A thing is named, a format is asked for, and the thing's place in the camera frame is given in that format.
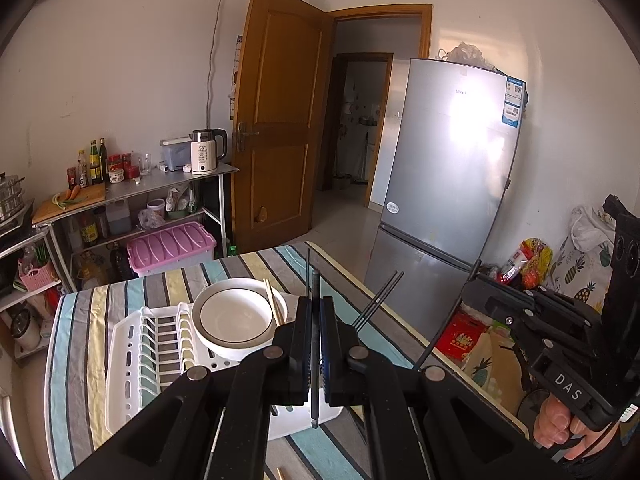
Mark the dark glass bottle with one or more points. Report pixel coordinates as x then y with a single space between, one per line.
103 162

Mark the wooden cutting board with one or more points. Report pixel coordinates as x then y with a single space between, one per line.
50 210

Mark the white electric kettle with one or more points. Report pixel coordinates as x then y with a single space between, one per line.
205 155

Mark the red box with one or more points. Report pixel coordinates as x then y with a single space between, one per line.
457 337

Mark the wall calendar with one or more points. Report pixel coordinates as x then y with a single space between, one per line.
235 80

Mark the carrot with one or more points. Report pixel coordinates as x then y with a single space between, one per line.
73 192

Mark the red and white jar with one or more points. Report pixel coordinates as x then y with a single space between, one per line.
116 175

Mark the wooden door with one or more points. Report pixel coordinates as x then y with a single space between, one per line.
280 125

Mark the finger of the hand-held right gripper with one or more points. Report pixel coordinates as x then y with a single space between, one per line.
545 342
505 300

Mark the pink storage box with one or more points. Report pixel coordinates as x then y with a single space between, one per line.
170 247

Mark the wooden chopstick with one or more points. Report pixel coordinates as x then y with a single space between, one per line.
272 305
281 475

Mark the drinking glass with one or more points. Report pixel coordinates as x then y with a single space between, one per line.
145 164

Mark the white bowl with black rim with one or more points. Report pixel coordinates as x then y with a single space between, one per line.
235 317

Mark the stainless steamer pot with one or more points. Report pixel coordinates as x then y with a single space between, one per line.
12 200

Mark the pineapple print bag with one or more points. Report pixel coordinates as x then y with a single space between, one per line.
487 365
580 265

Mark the small clear bottle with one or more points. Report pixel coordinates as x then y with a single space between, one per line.
82 170

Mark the white plastic jug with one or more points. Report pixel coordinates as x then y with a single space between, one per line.
118 217

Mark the striped tablecloth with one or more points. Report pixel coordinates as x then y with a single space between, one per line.
80 360

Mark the pink plastic basket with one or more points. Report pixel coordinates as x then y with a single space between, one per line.
37 277

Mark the black chopstick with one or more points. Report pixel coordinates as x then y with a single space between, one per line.
382 292
316 310
440 330
387 295
308 270

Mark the green bottle with yellow label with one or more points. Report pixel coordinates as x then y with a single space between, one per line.
94 165

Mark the silver refrigerator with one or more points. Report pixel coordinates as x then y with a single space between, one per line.
450 185

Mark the metal shelf table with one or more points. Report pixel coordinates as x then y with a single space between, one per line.
150 187

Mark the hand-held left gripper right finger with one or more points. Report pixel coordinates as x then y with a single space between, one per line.
326 355

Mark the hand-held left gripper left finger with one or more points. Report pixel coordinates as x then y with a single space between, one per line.
300 350

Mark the person's right hand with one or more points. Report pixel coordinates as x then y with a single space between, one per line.
555 425

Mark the person's right forearm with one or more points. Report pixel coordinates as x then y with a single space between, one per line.
612 452

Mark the wooden door frame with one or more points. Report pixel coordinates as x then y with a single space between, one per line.
425 30

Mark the white plastic dish rack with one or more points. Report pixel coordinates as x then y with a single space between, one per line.
130 360

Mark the plastic bag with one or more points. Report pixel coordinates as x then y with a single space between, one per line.
465 55

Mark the red snack packet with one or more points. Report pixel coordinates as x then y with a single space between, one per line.
530 260

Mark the white rice cooker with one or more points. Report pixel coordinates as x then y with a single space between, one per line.
25 330

